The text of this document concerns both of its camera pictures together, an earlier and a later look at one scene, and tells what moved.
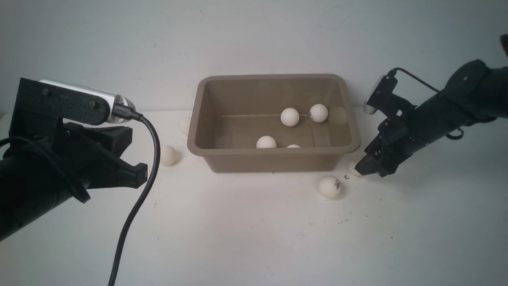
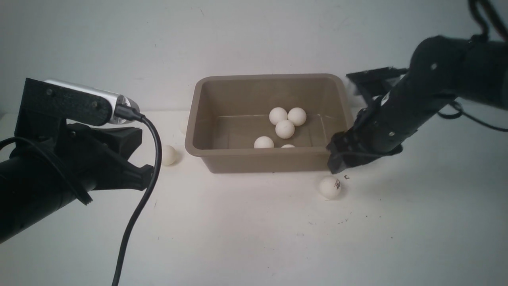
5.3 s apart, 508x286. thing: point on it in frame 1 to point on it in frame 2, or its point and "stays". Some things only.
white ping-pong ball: x=266 y=142 stays
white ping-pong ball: x=168 y=155 stays
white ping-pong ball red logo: x=330 y=187 stays
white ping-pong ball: x=353 y=164 to x=277 y=114
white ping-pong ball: x=289 y=117 to x=285 y=129
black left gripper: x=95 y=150 stays
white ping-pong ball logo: x=318 y=113 to x=297 y=116
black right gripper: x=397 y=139 to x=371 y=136
